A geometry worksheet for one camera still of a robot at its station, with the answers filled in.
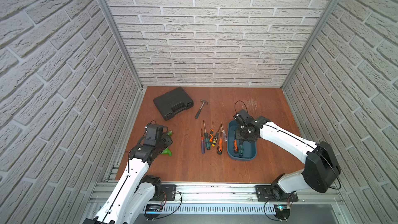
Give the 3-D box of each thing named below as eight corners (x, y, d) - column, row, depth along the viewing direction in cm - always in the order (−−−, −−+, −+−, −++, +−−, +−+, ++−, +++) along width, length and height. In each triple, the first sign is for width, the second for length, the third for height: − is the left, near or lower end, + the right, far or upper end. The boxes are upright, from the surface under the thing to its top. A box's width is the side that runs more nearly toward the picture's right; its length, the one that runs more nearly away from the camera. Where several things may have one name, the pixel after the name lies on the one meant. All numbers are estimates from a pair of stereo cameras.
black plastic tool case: (166, 121, 101) (164, 117, 97) (153, 102, 111) (152, 97, 107) (194, 106, 109) (194, 102, 105) (180, 89, 119) (179, 85, 115)
